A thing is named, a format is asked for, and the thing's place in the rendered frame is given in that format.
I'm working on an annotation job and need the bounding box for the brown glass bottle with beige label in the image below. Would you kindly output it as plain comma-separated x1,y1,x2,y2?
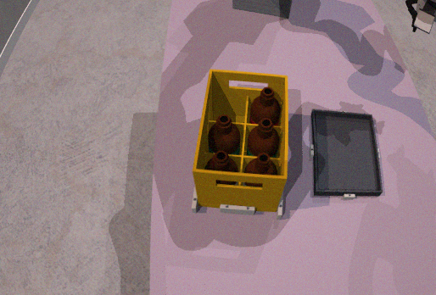
243,153,277,187

